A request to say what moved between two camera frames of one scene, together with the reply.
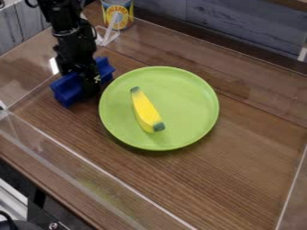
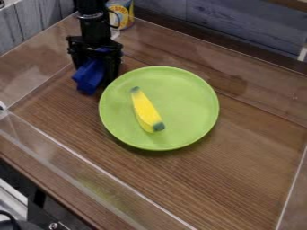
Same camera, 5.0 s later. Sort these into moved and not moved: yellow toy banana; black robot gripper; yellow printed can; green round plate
Moved: black robot gripper
Not moved: yellow printed can; yellow toy banana; green round plate
